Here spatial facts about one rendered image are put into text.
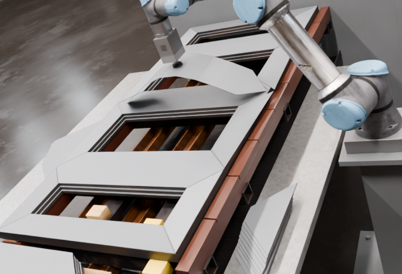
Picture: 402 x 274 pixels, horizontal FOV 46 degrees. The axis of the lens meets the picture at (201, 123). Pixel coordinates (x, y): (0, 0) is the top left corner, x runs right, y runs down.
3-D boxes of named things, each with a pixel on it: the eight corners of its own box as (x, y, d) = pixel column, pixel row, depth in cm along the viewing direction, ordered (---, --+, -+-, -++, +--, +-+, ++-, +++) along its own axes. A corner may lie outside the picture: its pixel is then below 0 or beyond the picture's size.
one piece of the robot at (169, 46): (153, 22, 185) (168, 58, 192) (142, 32, 178) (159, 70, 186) (174, 18, 180) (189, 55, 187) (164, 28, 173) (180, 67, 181)
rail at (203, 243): (183, 285, 122) (174, 270, 119) (323, 18, 236) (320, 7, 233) (195, 287, 120) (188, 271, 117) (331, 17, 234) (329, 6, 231)
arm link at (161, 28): (146, 26, 176) (155, 17, 182) (151, 37, 179) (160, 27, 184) (162, 23, 173) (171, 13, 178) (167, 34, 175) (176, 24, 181)
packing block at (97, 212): (90, 224, 157) (85, 215, 155) (99, 213, 161) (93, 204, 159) (103, 225, 154) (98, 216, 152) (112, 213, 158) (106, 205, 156)
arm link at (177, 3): (191, -15, 166) (171, -13, 174) (170, -3, 160) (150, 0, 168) (198, 6, 170) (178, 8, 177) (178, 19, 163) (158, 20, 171)
